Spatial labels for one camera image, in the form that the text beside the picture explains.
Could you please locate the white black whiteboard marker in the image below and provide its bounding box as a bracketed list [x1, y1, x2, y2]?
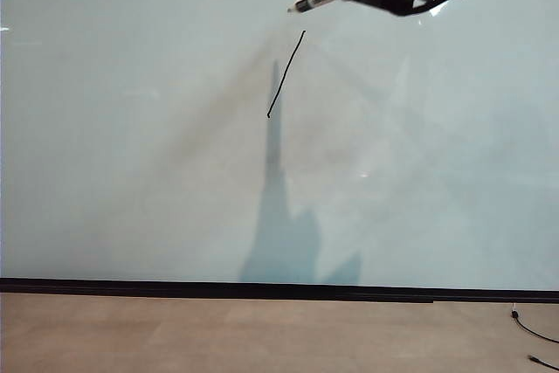
[286, 0, 347, 13]

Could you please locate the white glossy whiteboard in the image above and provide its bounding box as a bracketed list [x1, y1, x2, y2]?
[0, 0, 559, 292]

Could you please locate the black cable with plug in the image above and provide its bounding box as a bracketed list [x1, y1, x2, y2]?
[528, 354, 559, 371]
[509, 302, 559, 344]

